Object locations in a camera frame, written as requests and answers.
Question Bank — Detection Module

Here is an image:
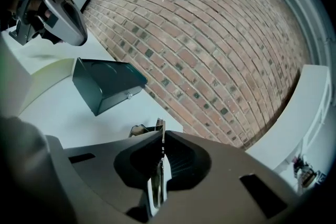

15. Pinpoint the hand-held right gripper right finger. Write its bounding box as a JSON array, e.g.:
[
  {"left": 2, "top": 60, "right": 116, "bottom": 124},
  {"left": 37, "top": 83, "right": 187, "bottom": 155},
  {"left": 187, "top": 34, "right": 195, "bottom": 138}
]
[{"left": 157, "top": 130, "right": 302, "bottom": 224}]

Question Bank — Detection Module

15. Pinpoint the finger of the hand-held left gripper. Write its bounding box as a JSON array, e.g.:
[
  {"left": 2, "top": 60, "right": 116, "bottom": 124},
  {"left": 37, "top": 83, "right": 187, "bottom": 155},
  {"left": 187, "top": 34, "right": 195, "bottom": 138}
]
[
  {"left": 43, "top": 0, "right": 85, "bottom": 47},
  {"left": 62, "top": 0, "right": 88, "bottom": 44}
]

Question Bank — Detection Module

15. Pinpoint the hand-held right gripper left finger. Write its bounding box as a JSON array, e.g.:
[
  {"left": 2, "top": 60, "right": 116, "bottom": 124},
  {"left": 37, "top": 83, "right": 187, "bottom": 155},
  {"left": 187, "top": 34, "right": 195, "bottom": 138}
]
[{"left": 46, "top": 130, "right": 166, "bottom": 224}]

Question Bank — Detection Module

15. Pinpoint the small metal clip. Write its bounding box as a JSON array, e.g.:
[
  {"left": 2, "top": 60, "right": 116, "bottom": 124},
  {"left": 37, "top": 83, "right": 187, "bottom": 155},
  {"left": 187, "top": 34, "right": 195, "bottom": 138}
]
[{"left": 128, "top": 118, "right": 169, "bottom": 212}]

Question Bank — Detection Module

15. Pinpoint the person's left hand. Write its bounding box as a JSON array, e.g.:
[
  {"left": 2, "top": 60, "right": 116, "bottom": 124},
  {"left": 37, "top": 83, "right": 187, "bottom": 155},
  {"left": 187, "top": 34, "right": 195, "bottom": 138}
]
[{"left": 26, "top": 0, "right": 51, "bottom": 19}]

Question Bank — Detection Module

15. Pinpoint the cream flat box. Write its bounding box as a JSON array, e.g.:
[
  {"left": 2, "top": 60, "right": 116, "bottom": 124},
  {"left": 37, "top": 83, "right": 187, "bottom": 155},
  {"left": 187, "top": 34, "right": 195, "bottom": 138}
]
[{"left": 18, "top": 57, "right": 76, "bottom": 116}]

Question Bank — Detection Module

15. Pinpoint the dark green box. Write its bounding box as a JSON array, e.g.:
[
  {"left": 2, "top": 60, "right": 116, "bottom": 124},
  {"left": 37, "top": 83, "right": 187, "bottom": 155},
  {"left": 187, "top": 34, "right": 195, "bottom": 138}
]
[{"left": 72, "top": 58, "right": 149, "bottom": 117}]

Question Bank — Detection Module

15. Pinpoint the electronics clutter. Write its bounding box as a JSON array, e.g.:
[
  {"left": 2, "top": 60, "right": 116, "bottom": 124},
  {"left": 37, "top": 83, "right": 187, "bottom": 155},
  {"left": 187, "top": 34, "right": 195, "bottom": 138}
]
[{"left": 292, "top": 154, "right": 326, "bottom": 188}]

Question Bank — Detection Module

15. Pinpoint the white low partition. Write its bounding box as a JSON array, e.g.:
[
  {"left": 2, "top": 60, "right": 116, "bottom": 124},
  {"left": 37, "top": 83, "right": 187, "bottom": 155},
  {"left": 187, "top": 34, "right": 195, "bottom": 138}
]
[{"left": 245, "top": 64, "right": 332, "bottom": 174}]

